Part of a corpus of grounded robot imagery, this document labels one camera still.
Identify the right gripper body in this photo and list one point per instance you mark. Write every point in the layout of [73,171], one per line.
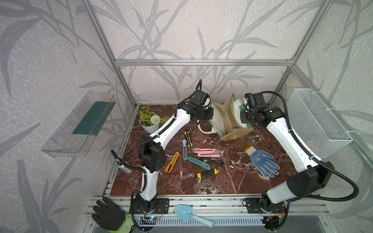
[247,116]

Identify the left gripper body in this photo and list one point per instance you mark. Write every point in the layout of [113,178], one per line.
[204,114]

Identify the green Christmas tote bag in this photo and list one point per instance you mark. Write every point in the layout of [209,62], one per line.
[226,120]

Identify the teal utility knife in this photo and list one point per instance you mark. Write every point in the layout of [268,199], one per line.
[199,163]

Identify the orange utility knife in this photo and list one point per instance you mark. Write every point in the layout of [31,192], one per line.
[170,166]

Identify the black yellow heavy knife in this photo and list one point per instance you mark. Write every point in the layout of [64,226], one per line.
[205,174]

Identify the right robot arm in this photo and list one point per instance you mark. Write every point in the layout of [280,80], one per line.
[312,173]

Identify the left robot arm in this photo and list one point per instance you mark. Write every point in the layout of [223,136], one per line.
[151,148]

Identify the yellow black slim knife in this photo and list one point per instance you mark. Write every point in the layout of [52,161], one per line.
[189,142]

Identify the grey slim utility knife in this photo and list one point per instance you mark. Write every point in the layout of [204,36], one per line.
[185,146]

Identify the pink utility knife upper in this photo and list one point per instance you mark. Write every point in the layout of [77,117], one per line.
[203,151]

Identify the pink utility knife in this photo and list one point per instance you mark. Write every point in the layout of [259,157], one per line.
[209,155]
[203,151]

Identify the pink utility knife lower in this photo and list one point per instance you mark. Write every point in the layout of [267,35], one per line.
[209,155]

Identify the dark grey utility knife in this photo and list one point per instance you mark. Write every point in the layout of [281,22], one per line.
[214,161]

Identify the blue dotted work glove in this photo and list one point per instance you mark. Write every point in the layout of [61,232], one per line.
[263,162]

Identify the potted artificial flower plant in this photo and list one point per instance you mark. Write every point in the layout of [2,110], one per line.
[149,120]

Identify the silver black bottle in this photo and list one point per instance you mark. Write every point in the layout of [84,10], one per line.
[120,164]

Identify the light blue garden trowel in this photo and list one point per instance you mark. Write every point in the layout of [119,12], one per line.
[185,213]

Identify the black green rubber glove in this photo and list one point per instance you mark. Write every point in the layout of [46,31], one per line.
[110,217]

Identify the white wire mesh basket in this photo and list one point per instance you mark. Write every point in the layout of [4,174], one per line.
[315,123]

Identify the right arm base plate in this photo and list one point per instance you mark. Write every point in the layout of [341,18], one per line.
[262,206]

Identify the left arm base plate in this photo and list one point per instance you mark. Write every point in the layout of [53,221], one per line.
[155,206]

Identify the clear plastic wall shelf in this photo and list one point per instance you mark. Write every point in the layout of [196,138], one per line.
[77,133]

